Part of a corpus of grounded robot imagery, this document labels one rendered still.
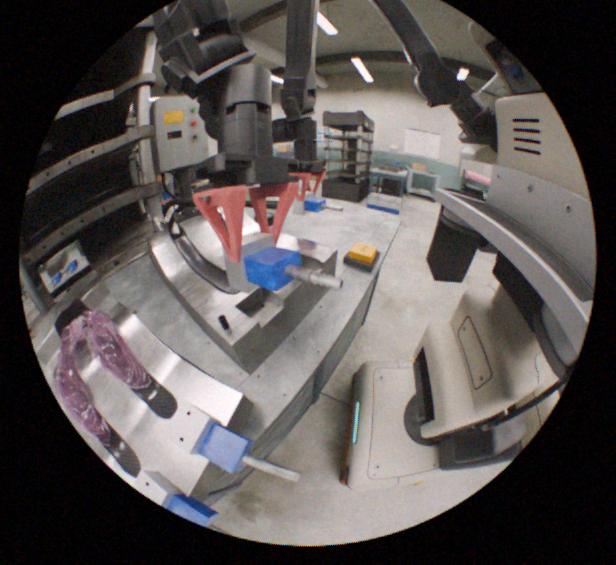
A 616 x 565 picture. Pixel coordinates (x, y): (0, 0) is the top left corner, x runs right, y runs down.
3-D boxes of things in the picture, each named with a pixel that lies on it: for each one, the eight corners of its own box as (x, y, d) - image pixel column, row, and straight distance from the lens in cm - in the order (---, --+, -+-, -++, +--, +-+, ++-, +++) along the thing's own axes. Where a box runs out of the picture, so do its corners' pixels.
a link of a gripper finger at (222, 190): (202, 263, 21) (189, 175, 21) (250, 244, 25) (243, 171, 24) (238, 278, 16) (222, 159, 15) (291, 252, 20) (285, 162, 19)
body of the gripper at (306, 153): (282, 170, 46) (281, 140, 46) (306, 166, 54) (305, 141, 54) (305, 170, 42) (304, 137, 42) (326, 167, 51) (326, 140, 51)
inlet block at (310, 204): (345, 217, 48) (347, 196, 46) (337, 223, 44) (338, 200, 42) (303, 209, 54) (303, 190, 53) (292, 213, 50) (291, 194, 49)
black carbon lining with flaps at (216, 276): (295, 261, 36) (293, 214, 32) (229, 312, 28) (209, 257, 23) (207, 227, 62) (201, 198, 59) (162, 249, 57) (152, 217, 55)
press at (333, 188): (372, 192, 569) (377, 123, 567) (358, 203, 422) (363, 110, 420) (342, 187, 592) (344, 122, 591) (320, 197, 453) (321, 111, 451)
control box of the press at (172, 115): (244, 305, 153) (210, 93, 117) (214, 328, 146) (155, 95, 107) (228, 294, 168) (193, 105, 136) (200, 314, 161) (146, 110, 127)
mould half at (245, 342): (334, 283, 42) (340, 227, 35) (250, 375, 30) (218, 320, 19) (213, 234, 74) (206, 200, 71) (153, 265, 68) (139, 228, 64)
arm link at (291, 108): (294, 95, 43) (311, 92, 50) (252, 106, 49) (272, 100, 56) (304, 146, 44) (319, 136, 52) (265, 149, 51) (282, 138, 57)
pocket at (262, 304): (286, 315, 28) (284, 298, 25) (262, 339, 26) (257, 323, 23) (264, 303, 30) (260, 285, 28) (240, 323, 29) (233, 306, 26)
